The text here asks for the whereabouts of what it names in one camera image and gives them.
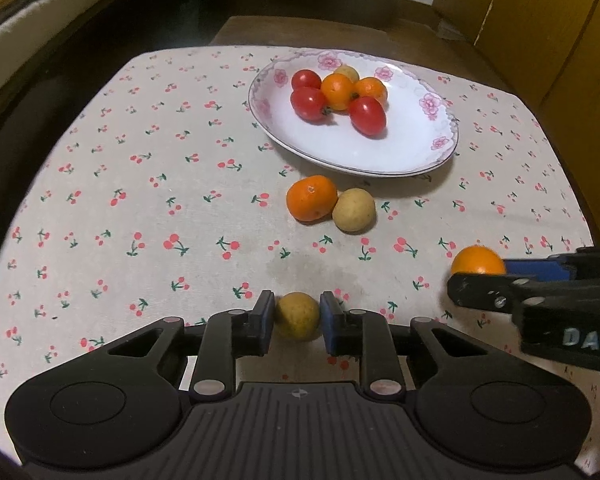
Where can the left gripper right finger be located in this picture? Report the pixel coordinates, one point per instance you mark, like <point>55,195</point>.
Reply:
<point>365,335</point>

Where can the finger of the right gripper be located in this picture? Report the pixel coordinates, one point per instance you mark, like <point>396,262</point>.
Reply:
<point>553,268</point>
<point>493,293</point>

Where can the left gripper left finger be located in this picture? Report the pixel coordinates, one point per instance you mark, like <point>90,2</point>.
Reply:
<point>226,337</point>

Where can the orange mandarin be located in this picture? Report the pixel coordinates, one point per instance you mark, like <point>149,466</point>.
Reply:
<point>373,88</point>
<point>311,198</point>
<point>338,90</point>
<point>478,259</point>

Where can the tan longan back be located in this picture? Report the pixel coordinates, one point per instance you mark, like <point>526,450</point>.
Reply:
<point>355,211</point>

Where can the orange mandarin back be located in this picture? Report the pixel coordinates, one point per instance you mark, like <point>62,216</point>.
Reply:
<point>311,198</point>

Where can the orange mandarin front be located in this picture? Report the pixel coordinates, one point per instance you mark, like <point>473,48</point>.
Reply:
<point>373,88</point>

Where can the tan longan with stem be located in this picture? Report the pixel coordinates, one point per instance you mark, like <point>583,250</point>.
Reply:
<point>348,71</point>

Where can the round red cherry tomato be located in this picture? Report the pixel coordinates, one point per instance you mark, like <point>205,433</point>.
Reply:
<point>306,79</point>

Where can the white floral ceramic plate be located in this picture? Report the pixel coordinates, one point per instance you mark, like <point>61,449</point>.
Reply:
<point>421,132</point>

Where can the cherry print tablecloth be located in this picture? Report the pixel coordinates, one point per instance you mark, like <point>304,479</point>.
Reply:
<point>165,197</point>

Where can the brown wooden wardrobe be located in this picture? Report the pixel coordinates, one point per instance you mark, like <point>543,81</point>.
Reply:
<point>548,52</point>

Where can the dark wooden stool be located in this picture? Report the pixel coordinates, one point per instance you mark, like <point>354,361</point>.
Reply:
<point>405,41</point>

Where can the grey bed mattress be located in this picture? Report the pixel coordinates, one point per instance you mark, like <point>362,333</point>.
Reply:
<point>45,20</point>

